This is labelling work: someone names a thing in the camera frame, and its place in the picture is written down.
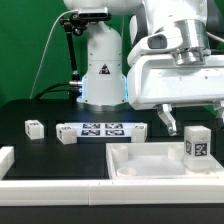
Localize white cable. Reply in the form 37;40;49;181
29;9;80;100

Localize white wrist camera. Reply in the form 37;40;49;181
127;29;183;66

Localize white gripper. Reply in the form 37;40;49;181
127;54;224;136

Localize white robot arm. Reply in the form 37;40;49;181
63;0;224;135

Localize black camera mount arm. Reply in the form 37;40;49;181
60;17;83;100

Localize black cables at base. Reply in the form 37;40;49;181
33;80;84;101

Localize sheet of fiducial markers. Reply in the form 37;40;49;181
68;122;144;137

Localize white square table top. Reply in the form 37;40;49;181
106;142;224;179

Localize grey camera on mount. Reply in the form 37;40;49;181
78;7;110;20

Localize white U-shaped fence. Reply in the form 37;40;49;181
0;146;224;206

